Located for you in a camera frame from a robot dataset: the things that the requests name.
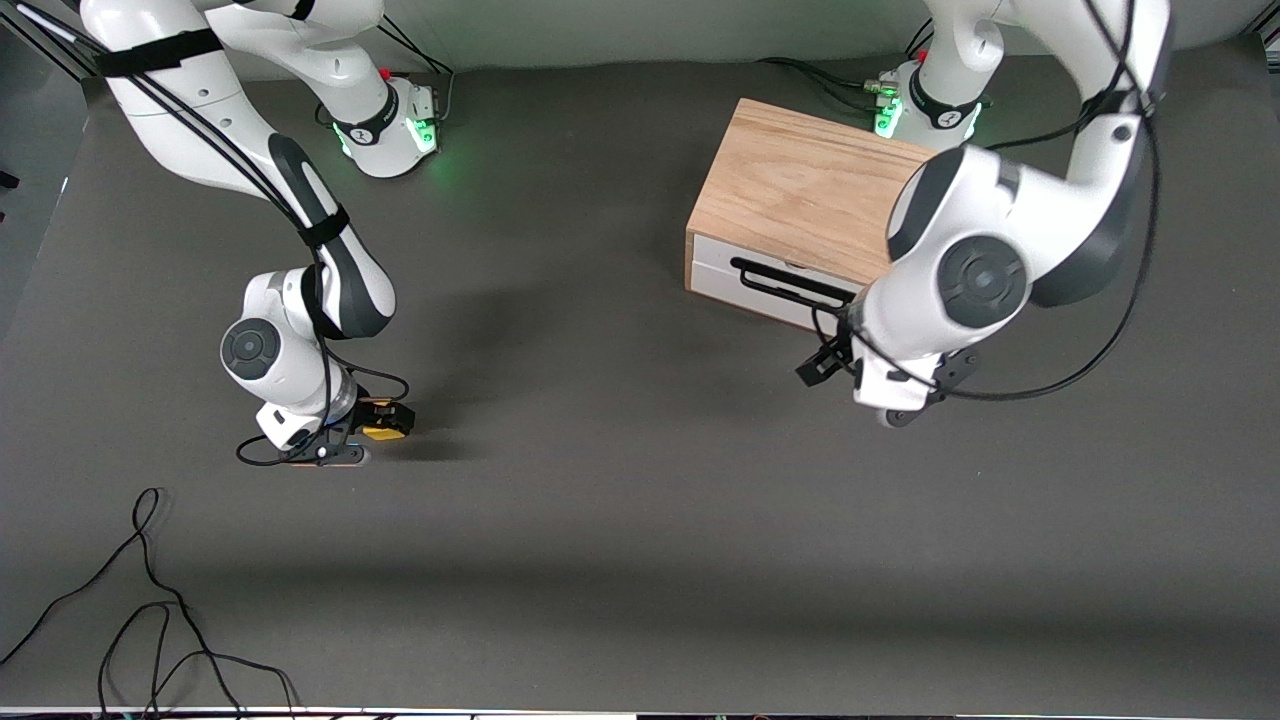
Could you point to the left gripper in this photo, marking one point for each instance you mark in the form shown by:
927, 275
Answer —
835, 358

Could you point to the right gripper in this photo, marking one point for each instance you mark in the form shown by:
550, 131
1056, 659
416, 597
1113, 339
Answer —
367, 413

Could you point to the yellow cube block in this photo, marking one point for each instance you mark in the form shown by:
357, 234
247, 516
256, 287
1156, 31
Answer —
380, 434

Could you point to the white-fronted wooden drawer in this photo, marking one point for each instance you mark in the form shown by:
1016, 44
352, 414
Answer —
720, 285

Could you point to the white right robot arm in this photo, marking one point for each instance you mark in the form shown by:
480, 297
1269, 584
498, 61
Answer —
200, 110

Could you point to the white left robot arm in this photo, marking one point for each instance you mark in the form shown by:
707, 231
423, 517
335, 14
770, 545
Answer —
985, 280

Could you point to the wooden drawer cabinet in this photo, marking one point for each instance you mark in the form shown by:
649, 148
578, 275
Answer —
800, 180

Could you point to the dark grey table cloth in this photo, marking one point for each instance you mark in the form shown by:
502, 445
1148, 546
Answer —
640, 500

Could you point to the black metal rail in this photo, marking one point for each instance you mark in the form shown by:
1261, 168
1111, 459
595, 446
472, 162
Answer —
60, 55

